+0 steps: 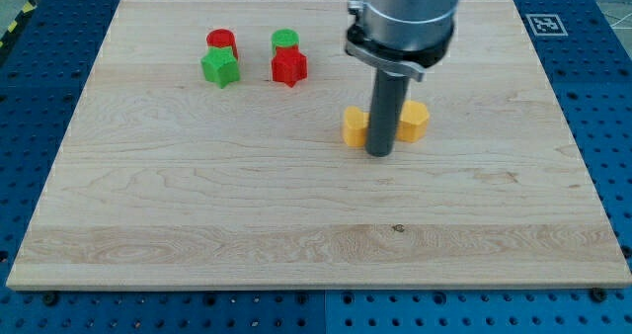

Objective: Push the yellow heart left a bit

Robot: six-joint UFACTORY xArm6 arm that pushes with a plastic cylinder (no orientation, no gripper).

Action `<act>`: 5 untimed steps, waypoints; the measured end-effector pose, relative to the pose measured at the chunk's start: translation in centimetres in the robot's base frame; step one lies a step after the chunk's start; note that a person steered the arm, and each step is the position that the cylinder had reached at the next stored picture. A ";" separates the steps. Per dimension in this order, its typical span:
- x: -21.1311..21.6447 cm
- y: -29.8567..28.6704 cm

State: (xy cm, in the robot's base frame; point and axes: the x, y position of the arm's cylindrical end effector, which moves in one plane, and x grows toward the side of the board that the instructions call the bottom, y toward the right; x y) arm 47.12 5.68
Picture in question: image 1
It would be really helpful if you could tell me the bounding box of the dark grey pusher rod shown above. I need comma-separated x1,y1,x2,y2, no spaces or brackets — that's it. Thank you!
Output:
365,69,409,157

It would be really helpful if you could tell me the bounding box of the red cylinder block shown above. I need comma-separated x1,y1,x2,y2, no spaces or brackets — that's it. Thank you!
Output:
206,29,239,59

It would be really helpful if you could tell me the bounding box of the white fiducial marker tag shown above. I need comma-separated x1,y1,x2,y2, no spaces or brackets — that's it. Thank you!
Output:
525,14,568,37

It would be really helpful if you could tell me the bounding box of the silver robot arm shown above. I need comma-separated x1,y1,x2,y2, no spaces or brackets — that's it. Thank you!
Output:
345,0,459,157

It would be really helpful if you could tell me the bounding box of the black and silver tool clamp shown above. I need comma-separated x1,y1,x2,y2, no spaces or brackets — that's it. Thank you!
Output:
345,0,454,81

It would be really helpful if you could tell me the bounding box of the yellow heart block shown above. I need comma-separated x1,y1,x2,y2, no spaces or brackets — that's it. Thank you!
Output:
342,106,368,147

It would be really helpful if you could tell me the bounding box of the red star block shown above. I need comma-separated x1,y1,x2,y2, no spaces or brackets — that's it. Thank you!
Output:
271,45,308,87

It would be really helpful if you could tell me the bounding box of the yellow hexagon block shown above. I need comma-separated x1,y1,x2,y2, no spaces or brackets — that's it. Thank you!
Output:
396,100,430,143

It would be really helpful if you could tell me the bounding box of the green star block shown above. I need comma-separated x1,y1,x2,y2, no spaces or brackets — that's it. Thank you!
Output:
200,46,241,89

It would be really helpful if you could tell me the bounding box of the yellow black hazard tape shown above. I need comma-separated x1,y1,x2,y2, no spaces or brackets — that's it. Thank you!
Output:
1,0,38,51

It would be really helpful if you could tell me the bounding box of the wooden board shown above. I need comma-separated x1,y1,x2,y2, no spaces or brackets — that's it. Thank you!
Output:
7,0,631,291

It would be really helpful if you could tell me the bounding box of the green cylinder block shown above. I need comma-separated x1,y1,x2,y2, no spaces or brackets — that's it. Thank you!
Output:
271,29,300,55

